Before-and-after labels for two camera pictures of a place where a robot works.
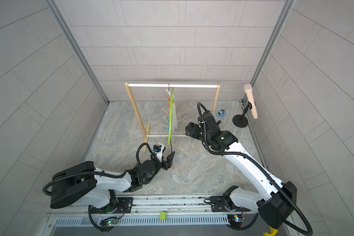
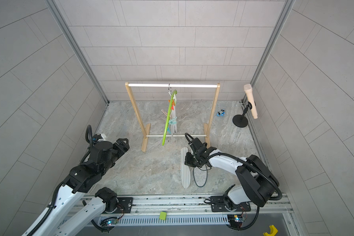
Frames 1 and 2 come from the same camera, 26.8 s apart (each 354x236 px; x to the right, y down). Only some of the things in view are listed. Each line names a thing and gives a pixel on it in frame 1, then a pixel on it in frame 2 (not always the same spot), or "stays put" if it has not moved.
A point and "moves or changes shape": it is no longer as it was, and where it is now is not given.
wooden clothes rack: (145, 127) stays put
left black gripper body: (155, 167) → (117, 152)
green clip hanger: (170, 92) moves or changes shape
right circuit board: (235, 220) stays put
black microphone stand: (241, 121) stays put
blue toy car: (221, 113) stays put
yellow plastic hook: (274, 232) stays put
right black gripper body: (199, 132) → (193, 160)
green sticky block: (162, 216) stays put
